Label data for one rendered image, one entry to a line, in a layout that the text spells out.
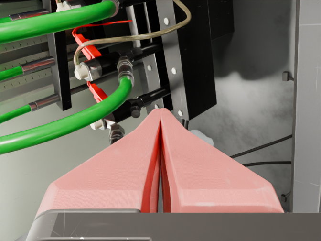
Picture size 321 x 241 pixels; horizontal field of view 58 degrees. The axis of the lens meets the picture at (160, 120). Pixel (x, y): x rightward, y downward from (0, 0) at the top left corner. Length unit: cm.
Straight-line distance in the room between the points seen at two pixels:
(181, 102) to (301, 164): 21
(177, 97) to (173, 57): 7
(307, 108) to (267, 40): 18
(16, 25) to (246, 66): 44
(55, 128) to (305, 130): 32
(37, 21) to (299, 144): 36
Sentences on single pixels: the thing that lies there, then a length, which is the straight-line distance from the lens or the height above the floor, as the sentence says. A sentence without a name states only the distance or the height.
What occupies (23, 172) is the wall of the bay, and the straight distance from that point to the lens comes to 74.
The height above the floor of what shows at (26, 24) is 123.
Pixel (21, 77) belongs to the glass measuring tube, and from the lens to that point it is 68.
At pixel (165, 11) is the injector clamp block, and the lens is 48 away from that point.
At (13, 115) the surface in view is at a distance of 61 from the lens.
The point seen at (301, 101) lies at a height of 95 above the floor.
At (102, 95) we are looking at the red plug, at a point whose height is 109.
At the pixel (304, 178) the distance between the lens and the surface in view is 47.
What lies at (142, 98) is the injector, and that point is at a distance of 49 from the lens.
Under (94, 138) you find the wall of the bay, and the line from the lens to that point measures 79.
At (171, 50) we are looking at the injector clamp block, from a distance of 48.
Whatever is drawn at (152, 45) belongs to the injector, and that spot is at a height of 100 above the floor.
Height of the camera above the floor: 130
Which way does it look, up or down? 34 degrees down
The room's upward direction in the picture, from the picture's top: 119 degrees counter-clockwise
